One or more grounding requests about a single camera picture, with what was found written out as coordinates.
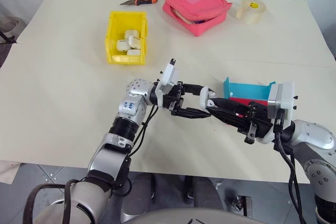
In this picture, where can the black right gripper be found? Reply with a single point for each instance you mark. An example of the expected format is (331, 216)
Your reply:
(260, 124)

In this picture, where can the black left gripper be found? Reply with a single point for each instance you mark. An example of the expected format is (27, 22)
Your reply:
(174, 100)

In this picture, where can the white earbud charging case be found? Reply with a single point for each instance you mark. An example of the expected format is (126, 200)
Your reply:
(204, 98)

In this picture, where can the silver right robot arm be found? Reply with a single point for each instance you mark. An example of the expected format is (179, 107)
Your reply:
(315, 142)

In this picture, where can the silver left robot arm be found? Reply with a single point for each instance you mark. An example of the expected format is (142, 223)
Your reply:
(107, 155)

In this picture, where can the yellow plastic bin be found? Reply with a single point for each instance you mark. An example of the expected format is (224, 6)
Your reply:
(113, 35)

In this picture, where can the blue plastic tray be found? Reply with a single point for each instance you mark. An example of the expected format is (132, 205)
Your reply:
(246, 90)

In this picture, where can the pink fabric zip pouch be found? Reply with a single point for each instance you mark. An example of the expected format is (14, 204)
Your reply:
(194, 3)

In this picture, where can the clear tape roll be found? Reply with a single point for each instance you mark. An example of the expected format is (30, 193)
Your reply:
(252, 12)

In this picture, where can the beige robot torso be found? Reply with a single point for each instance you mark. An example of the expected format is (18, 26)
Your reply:
(183, 216)

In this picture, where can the cream table cover sheet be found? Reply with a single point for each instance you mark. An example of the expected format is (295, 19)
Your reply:
(65, 103)

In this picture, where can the grey round background stool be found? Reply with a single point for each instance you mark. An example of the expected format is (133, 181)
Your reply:
(11, 26)

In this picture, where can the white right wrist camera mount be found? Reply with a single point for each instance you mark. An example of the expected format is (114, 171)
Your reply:
(286, 98)

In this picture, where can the rusty metal table bracket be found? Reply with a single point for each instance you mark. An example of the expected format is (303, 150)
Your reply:
(242, 205)

